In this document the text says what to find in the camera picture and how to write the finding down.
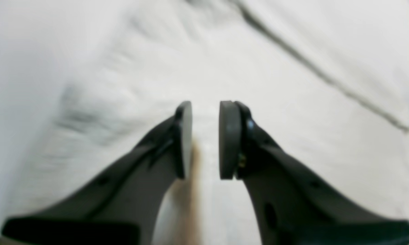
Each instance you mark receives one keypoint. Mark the beige t-shirt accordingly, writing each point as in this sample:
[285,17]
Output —
[323,79]

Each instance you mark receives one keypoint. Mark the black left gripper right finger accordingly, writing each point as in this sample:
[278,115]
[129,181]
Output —
[293,205]

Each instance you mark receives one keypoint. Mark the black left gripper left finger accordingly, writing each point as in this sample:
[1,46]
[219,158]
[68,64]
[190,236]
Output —
[121,204]

